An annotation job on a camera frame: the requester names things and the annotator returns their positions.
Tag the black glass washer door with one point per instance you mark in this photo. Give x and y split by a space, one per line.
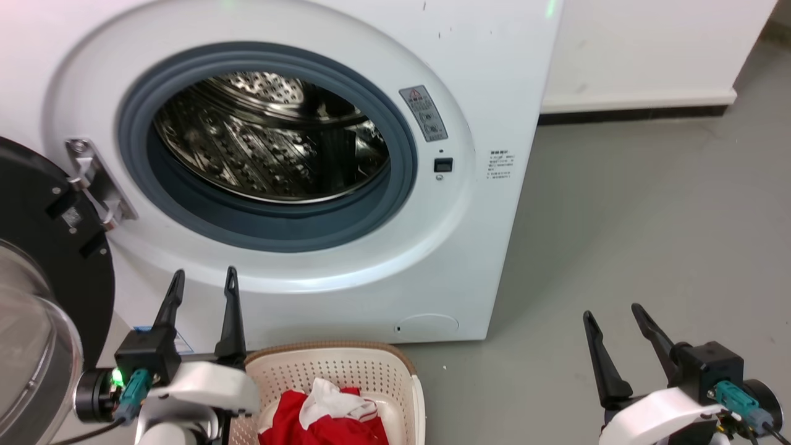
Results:
55 266

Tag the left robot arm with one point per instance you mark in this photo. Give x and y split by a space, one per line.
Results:
96 395

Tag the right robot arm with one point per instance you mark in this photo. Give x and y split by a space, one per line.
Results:
766 402

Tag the chrome door hinge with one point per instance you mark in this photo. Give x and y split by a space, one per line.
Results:
93 176

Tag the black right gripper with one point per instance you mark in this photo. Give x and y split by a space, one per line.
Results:
707 371

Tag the round drain filter cover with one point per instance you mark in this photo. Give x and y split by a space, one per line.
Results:
427 324

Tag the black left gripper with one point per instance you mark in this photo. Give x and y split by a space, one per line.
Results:
147 355

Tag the black door latch slot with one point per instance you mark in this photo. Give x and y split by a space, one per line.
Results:
443 165

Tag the grey warning sticker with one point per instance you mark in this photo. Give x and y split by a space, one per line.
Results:
424 114

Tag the red and white clothes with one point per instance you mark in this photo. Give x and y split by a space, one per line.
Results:
309 423

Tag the white and black baseboard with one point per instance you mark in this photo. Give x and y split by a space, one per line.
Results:
636 106

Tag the cream perforated laundry basket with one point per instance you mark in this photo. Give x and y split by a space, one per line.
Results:
346 368

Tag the white front-load washing machine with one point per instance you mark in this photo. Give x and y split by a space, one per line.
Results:
482 93

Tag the small QR code sticker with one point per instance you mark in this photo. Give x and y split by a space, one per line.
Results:
71 216

